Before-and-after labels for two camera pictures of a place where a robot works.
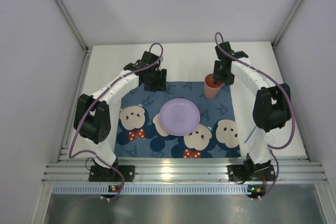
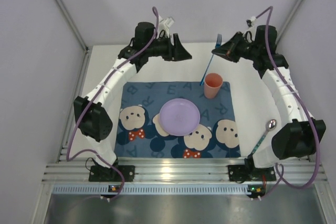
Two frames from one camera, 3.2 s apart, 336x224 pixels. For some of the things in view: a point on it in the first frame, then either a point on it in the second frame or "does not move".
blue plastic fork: x=250 y=135 to x=218 y=41
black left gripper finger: x=164 y=79 to x=180 y=53
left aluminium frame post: x=70 y=19 does not move
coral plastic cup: x=211 y=91 does not move
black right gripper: x=223 y=77 to x=239 y=48
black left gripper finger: x=150 y=87 to x=176 y=58
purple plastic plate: x=179 y=117 does not move
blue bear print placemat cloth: x=139 y=133 does not move
